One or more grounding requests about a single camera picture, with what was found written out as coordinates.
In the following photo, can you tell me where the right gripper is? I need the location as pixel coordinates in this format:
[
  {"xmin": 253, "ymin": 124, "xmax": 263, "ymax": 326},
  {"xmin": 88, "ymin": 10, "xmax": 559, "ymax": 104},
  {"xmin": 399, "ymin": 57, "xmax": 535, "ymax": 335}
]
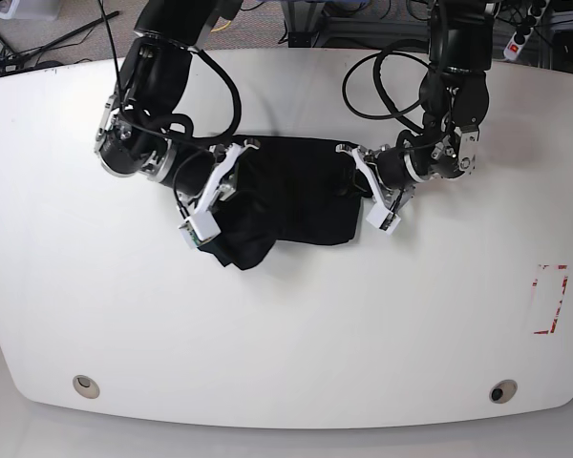
[{"xmin": 159, "ymin": 138, "xmax": 261, "ymax": 224}]

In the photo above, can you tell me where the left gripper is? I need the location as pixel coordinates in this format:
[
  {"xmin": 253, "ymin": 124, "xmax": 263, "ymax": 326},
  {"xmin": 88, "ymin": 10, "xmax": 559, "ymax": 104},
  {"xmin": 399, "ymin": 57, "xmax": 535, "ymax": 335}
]
[{"xmin": 335, "ymin": 143, "xmax": 415, "ymax": 215}]

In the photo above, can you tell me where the black T-shirt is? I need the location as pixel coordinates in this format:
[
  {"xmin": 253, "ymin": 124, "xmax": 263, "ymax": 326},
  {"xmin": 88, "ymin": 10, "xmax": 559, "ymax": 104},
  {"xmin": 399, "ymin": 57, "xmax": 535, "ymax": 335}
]
[{"xmin": 200, "ymin": 136, "xmax": 364, "ymax": 270}]

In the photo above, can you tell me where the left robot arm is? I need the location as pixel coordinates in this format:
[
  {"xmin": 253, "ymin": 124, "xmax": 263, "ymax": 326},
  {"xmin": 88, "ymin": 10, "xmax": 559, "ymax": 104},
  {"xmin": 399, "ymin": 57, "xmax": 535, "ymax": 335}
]
[{"xmin": 362, "ymin": 1, "xmax": 499, "ymax": 212}]

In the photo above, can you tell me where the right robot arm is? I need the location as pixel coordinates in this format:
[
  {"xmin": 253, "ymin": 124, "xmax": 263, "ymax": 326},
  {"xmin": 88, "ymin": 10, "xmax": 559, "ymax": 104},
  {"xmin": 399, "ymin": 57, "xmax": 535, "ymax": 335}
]
[{"xmin": 95, "ymin": 1, "xmax": 242, "ymax": 217}]

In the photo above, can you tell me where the red tape rectangle marking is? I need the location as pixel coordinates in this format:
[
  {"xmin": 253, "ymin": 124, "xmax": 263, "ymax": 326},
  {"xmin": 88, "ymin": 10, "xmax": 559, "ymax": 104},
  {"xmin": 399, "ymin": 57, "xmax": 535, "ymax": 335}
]
[{"xmin": 527, "ymin": 264, "xmax": 569, "ymax": 335}]

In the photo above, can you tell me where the white power strip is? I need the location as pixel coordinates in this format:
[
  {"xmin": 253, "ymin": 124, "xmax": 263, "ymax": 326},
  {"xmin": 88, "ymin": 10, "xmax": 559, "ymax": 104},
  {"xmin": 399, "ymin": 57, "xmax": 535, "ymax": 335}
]
[{"xmin": 503, "ymin": 0, "xmax": 550, "ymax": 62}]

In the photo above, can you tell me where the black tripod leg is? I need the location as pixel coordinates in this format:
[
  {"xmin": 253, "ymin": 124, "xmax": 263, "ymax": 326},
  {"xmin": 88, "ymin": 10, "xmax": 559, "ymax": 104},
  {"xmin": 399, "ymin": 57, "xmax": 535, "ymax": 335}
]
[{"xmin": 0, "ymin": 18, "xmax": 104, "ymax": 73}]

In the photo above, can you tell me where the left table grommet hole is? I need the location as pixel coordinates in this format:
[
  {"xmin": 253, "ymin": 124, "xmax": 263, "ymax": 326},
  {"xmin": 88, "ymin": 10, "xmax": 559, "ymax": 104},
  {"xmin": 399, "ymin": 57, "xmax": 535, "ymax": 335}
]
[{"xmin": 73, "ymin": 375, "xmax": 100, "ymax": 399}]

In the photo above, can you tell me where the table grommet hole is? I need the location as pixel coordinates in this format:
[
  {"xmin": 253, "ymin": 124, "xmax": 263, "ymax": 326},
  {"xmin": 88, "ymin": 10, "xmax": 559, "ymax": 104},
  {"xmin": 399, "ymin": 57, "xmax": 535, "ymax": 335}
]
[
  {"xmin": 73, "ymin": 375, "xmax": 100, "ymax": 399},
  {"xmin": 489, "ymin": 380, "xmax": 518, "ymax": 405}
]

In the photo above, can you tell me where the right table grommet hole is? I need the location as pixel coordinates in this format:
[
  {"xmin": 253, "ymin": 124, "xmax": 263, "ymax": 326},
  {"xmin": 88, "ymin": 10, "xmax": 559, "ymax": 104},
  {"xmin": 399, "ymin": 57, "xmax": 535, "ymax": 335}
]
[{"xmin": 489, "ymin": 380, "xmax": 518, "ymax": 405}]

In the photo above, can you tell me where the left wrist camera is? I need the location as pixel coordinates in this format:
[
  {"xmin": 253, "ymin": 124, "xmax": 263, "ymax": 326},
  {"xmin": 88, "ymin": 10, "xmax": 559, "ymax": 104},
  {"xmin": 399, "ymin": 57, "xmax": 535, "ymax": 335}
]
[{"xmin": 366, "ymin": 203, "xmax": 401, "ymax": 236}]

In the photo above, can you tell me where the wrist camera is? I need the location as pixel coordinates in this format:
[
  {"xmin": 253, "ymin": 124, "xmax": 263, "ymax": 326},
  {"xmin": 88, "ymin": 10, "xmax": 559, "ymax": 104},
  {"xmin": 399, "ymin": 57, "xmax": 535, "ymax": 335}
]
[
  {"xmin": 179, "ymin": 211, "xmax": 221, "ymax": 249},
  {"xmin": 366, "ymin": 203, "xmax": 401, "ymax": 236}
]

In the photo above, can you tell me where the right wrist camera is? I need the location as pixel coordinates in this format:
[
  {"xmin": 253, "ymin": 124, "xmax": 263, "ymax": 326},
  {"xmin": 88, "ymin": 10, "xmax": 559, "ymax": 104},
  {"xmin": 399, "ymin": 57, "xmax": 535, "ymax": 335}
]
[{"xmin": 179, "ymin": 211, "xmax": 221, "ymax": 249}]

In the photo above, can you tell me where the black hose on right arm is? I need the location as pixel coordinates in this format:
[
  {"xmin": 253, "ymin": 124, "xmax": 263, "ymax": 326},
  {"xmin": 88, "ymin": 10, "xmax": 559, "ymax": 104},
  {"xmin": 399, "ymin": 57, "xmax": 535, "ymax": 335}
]
[{"xmin": 171, "ymin": 47, "xmax": 244, "ymax": 144}]

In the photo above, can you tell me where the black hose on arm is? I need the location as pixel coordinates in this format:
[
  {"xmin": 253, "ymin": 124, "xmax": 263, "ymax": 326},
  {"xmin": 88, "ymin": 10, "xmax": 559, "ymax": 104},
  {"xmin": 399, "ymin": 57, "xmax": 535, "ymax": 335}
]
[
  {"xmin": 171, "ymin": 47, "xmax": 244, "ymax": 144},
  {"xmin": 341, "ymin": 45, "xmax": 434, "ymax": 135}
]

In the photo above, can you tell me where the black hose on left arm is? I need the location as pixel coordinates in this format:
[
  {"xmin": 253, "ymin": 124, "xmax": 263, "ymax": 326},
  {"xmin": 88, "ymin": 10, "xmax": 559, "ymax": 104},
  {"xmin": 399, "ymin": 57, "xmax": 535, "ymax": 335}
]
[{"xmin": 341, "ymin": 45, "xmax": 434, "ymax": 135}]

